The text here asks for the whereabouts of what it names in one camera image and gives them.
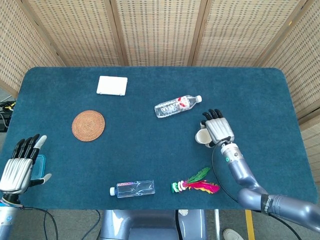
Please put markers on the yellow floor tape strip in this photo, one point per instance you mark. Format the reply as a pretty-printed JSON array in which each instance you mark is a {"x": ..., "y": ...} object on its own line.
[{"x": 250, "y": 225}]

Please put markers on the woven folding screen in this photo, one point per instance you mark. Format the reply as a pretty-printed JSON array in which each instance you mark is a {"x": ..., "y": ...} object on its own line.
[{"x": 160, "y": 30}]

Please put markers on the colourful feather shuttlecock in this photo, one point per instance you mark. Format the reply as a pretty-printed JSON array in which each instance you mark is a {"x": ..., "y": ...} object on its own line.
[{"x": 200, "y": 186}]

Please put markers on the white shoe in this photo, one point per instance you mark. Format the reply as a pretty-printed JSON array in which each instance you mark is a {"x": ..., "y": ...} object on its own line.
[{"x": 232, "y": 235}]

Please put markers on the grey robot torso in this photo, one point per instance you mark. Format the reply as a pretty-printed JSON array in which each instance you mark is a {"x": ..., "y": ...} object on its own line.
[{"x": 150, "y": 225}]

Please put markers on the blue plastic container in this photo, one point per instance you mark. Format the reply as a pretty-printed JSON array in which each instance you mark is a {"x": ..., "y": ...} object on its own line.
[{"x": 39, "y": 167}]

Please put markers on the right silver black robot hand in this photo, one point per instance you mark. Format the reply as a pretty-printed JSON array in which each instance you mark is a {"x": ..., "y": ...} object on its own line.
[{"x": 220, "y": 128}]

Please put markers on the flat white plastic box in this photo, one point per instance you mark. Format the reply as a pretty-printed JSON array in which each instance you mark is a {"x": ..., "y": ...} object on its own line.
[{"x": 112, "y": 85}]

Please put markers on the teal table cloth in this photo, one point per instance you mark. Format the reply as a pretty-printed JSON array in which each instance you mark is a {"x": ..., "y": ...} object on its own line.
[{"x": 150, "y": 145}]

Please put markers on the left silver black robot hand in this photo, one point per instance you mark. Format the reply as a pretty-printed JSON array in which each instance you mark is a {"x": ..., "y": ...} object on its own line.
[{"x": 15, "y": 175}]

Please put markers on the white paper cup green flower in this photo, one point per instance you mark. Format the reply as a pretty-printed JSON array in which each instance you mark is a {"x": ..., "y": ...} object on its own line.
[{"x": 201, "y": 137}]

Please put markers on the round woven rattan coaster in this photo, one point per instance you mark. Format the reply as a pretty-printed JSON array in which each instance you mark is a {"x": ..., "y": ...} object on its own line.
[{"x": 88, "y": 126}]

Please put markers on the clear bottle red label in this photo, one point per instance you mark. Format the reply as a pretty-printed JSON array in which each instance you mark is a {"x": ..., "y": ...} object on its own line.
[{"x": 172, "y": 108}]

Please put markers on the square clear water bottle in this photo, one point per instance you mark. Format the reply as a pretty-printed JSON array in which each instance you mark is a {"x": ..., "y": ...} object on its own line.
[{"x": 135, "y": 188}]

